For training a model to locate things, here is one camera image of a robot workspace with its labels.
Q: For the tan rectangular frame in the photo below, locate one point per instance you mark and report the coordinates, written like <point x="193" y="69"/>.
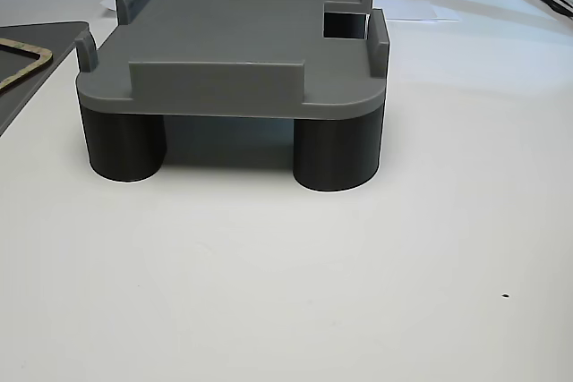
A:
<point x="45" y="57"/>

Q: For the gray holder platform with legs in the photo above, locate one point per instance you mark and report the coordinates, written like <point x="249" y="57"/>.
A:
<point x="233" y="33"/>

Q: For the dark gray flat tray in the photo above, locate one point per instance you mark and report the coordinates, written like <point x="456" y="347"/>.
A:
<point x="62" y="39"/>

